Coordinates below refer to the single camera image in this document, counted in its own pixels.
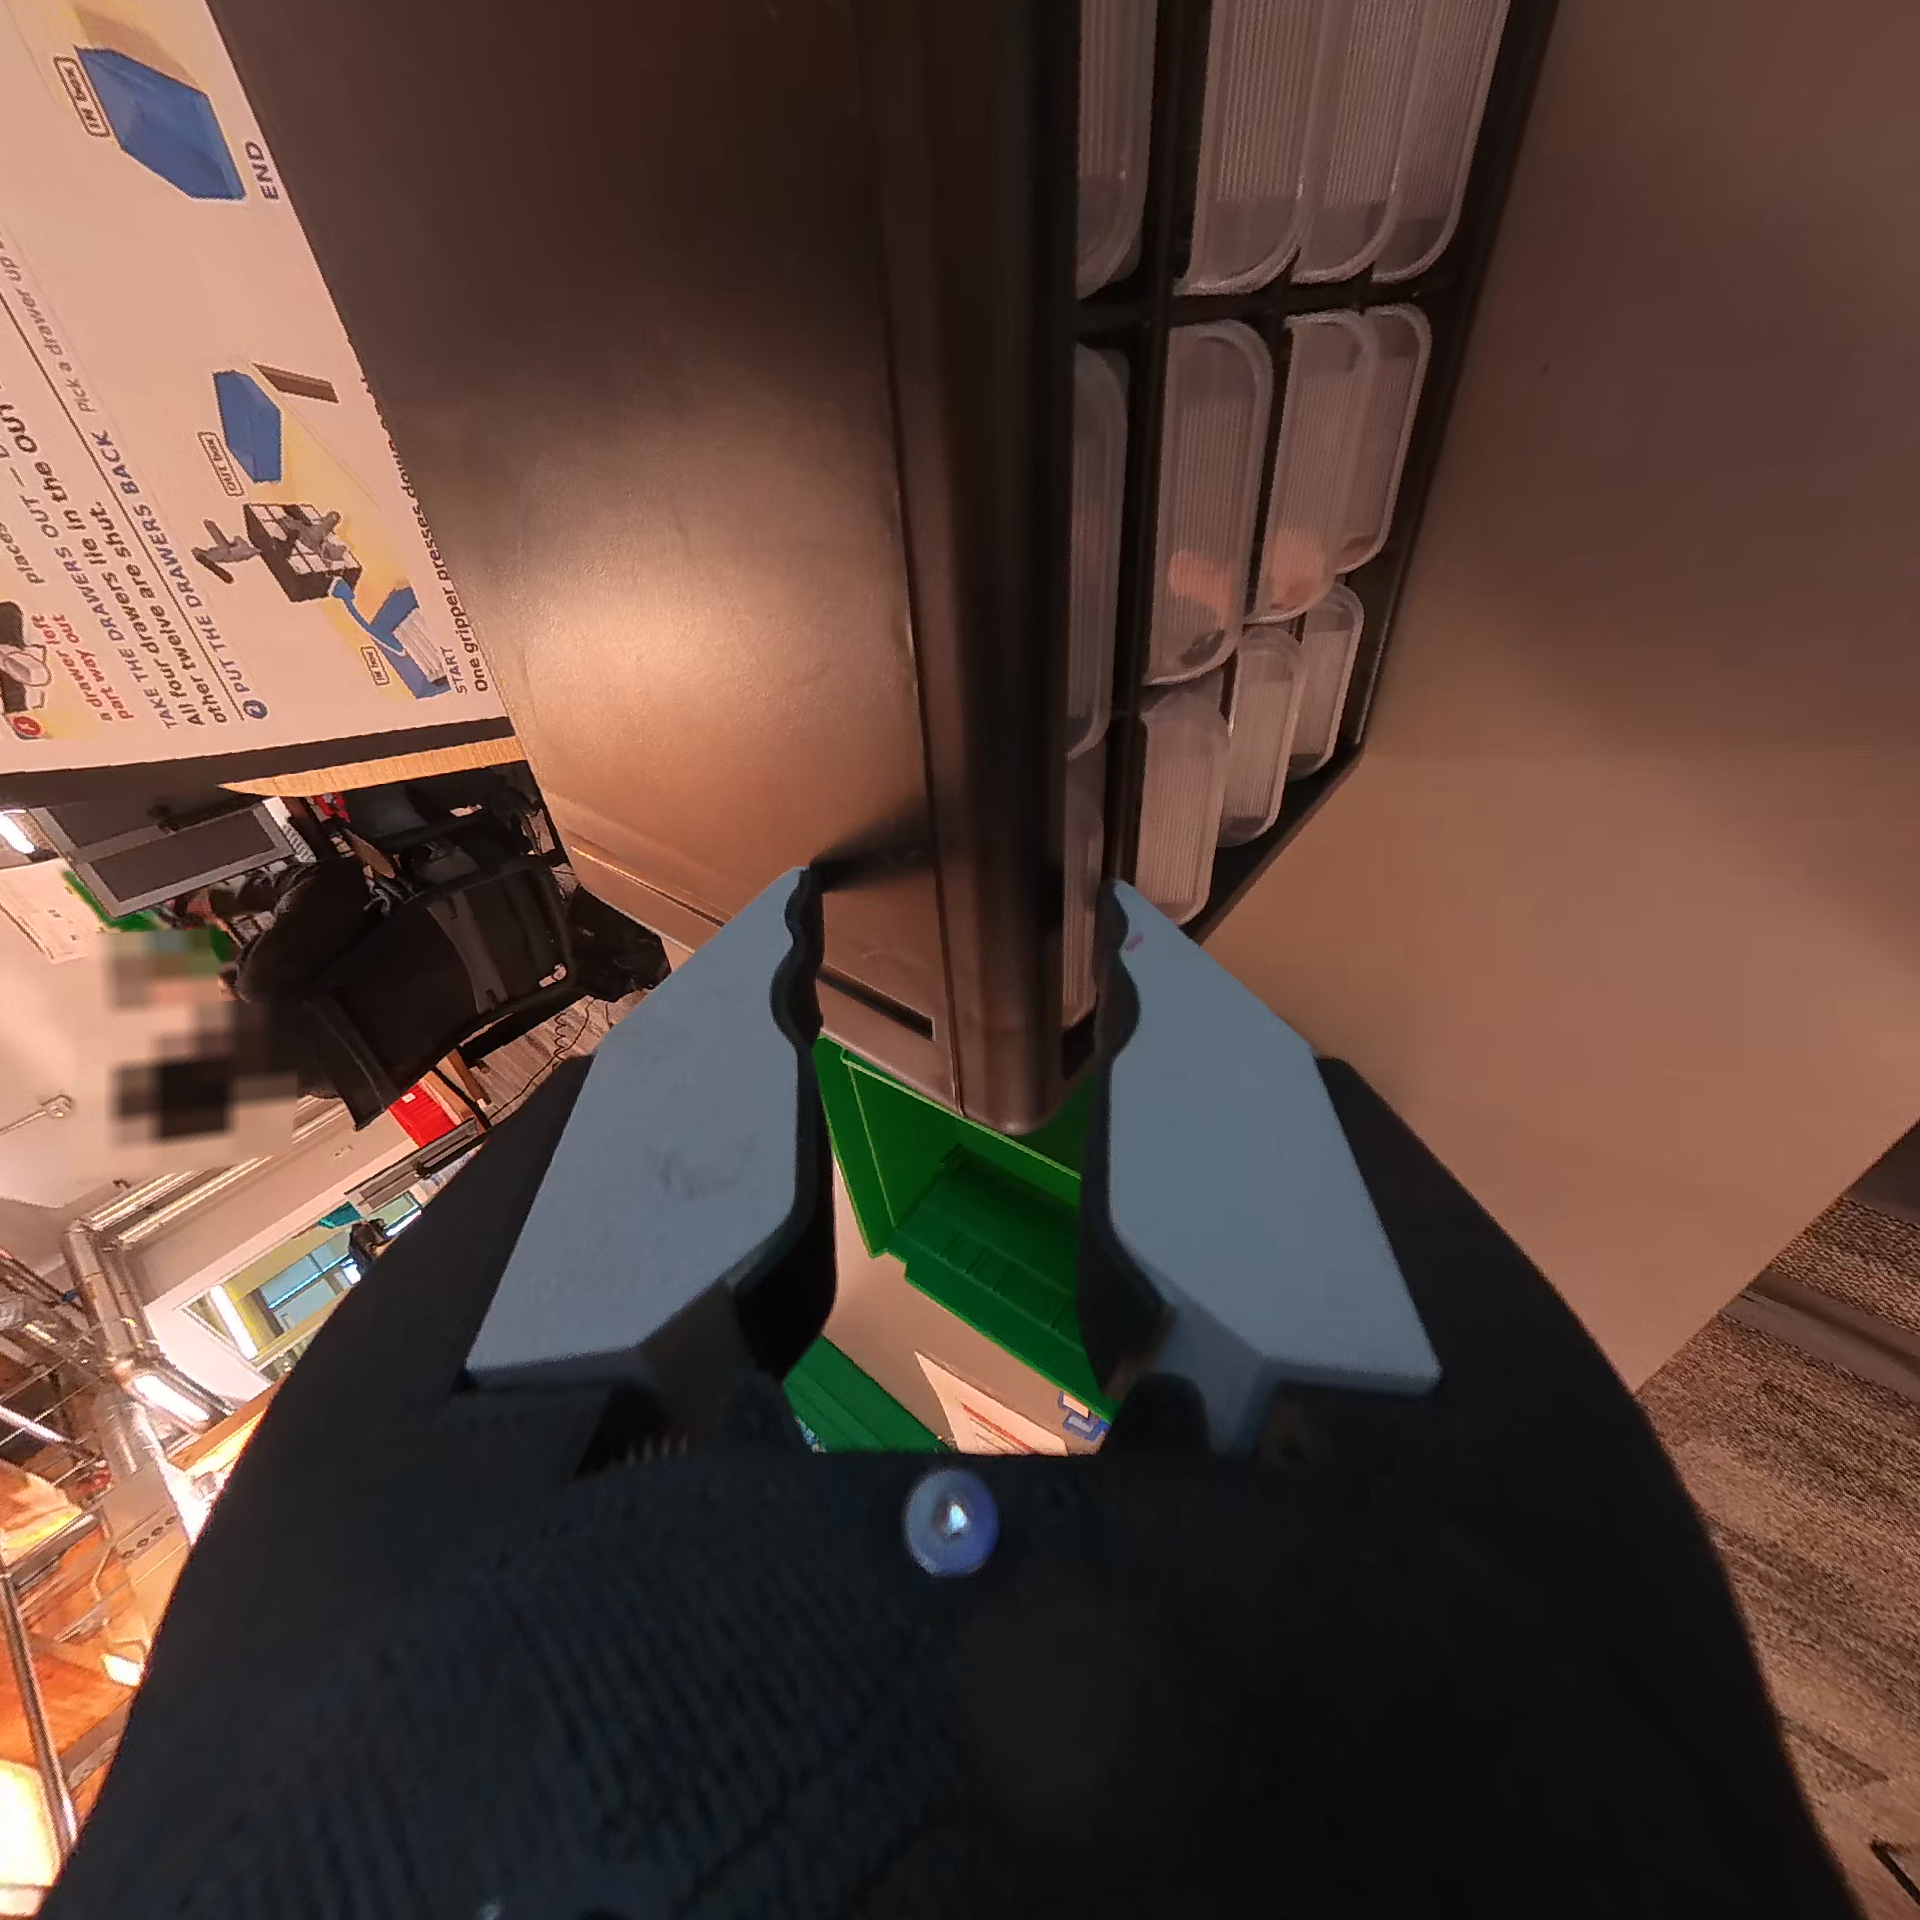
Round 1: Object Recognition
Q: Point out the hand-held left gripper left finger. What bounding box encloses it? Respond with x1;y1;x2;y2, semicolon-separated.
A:
464;865;836;1392

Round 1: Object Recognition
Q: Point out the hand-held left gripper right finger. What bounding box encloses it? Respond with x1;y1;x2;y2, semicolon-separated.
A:
1077;880;1445;1461

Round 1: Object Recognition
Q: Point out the set of clear plastic drawers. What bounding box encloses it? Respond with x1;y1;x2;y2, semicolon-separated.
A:
1063;0;1510;1037

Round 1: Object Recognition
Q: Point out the black drawer cabinet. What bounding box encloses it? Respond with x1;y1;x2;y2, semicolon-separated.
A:
208;0;1560;1137

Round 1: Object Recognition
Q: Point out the red storage bin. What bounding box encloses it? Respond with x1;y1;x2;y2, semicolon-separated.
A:
385;1084;492;1155

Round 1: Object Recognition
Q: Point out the green plastic bin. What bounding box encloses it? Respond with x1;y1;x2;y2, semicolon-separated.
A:
783;1036;1124;1457

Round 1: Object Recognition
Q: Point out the black office chair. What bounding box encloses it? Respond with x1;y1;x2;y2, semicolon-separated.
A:
238;853;671;1130

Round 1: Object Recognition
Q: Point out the printed instruction sheet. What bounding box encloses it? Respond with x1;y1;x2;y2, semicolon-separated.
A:
0;0;518;781

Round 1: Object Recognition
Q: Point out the silver metal duct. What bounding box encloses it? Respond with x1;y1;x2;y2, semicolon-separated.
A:
56;1177;232;1517

